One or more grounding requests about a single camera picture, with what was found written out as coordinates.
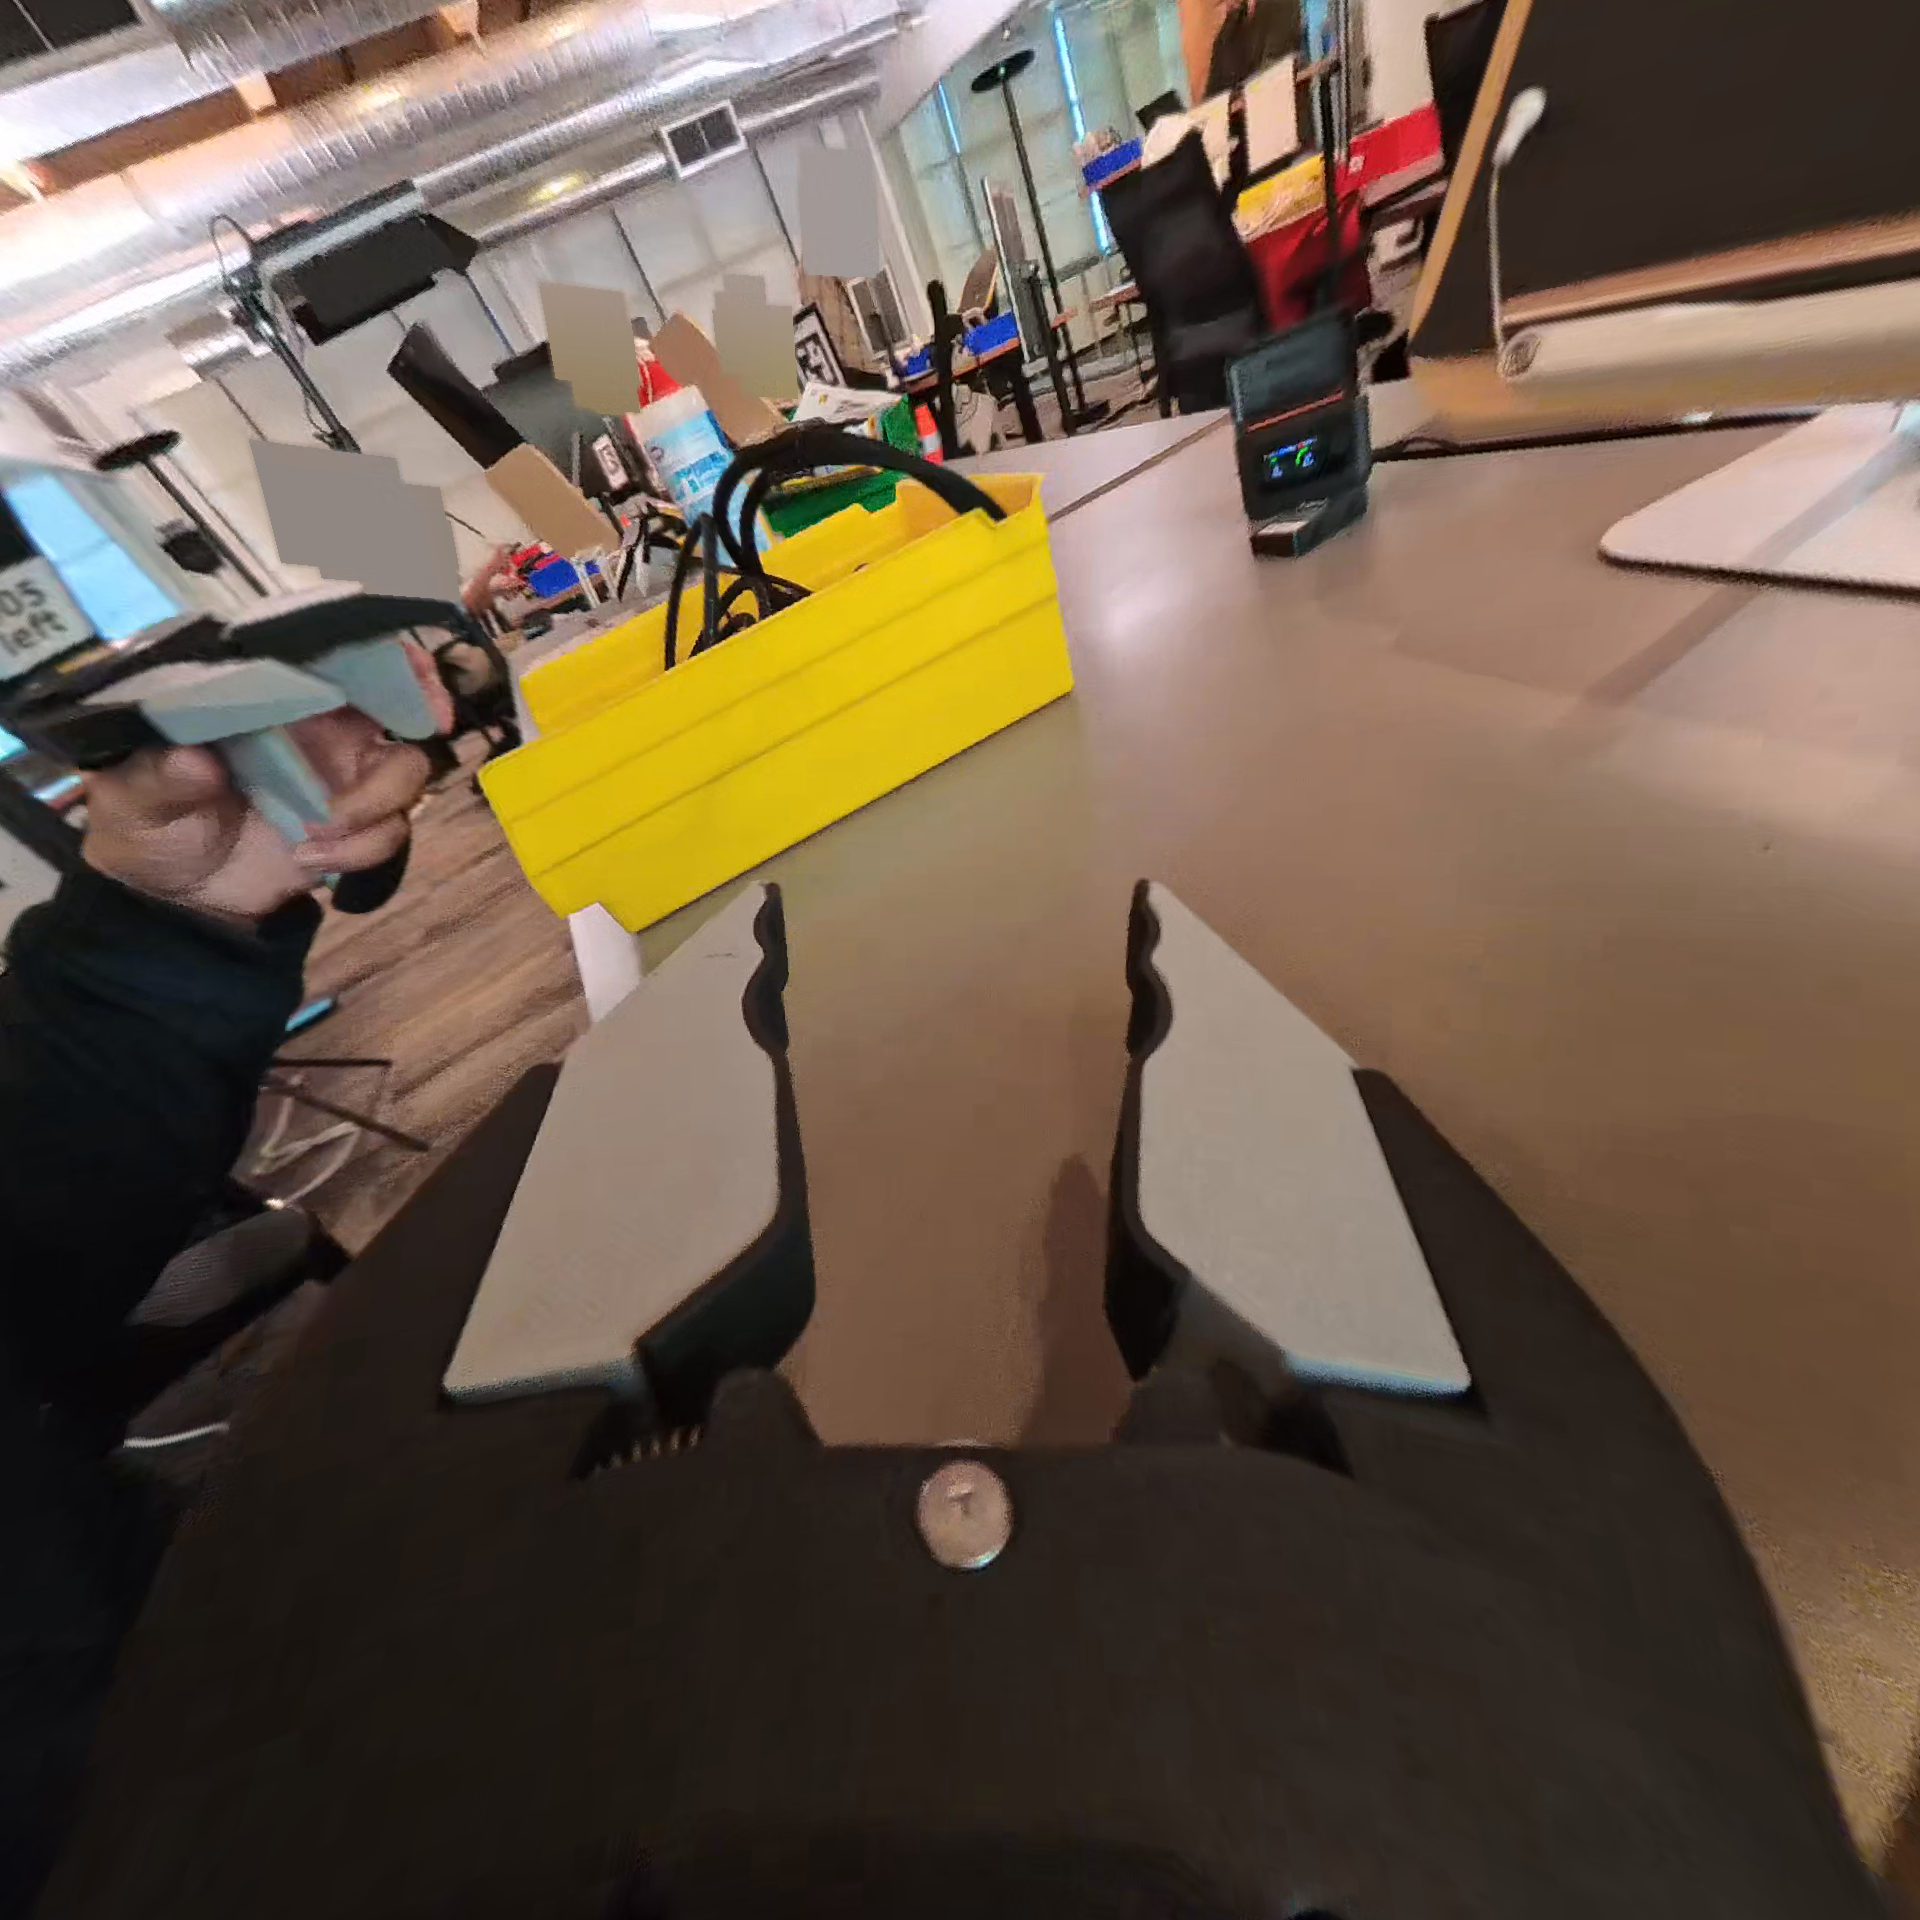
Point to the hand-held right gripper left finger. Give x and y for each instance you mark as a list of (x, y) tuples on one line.
[(645, 1201)]

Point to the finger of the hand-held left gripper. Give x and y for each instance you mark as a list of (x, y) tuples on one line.
[(240, 703)]

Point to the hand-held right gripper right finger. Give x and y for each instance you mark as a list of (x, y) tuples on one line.
[(1277, 1201)]

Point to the yellow plastic bin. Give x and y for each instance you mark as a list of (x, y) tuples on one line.
[(839, 721)]

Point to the person's left forearm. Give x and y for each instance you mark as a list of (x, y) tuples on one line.
[(120, 1081)]

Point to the person's left hand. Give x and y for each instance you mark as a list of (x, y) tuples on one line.
[(194, 841)]

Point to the black office chair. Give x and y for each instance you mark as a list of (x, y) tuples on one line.
[(1184, 271), (225, 1276)]

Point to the black studio light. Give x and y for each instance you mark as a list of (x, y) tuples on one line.
[(368, 271)]

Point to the blue wipes canister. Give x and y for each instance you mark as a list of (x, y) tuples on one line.
[(686, 451)]

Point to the green cardboard box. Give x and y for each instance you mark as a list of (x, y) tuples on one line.
[(820, 503)]

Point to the small black battery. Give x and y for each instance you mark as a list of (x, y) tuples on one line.
[(1305, 534)]

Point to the printed tag sign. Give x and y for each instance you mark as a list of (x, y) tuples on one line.
[(820, 347)]

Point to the orange traffic cone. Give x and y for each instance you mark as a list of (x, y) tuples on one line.
[(930, 435)]

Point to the black charger with display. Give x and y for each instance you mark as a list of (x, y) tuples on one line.
[(1298, 421)]

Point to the black floor lamp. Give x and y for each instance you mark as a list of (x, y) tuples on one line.
[(1002, 71)]

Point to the silver ventilation duct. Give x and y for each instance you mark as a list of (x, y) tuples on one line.
[(524, 91)]

